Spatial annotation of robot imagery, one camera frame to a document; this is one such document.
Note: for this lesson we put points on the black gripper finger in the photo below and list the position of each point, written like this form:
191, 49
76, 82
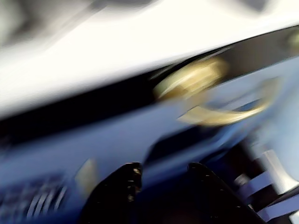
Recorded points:
210, 200
116, 198

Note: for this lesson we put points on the blue dishwasher door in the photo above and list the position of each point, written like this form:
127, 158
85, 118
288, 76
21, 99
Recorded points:
58, 151

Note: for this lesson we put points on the blue oven door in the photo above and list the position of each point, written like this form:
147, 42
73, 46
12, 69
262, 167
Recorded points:
245, 130

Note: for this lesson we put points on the gold stove knob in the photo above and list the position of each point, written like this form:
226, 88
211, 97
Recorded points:
191, 78

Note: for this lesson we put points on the blue toy kitchen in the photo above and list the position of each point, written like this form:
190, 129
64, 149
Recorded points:
70, 58

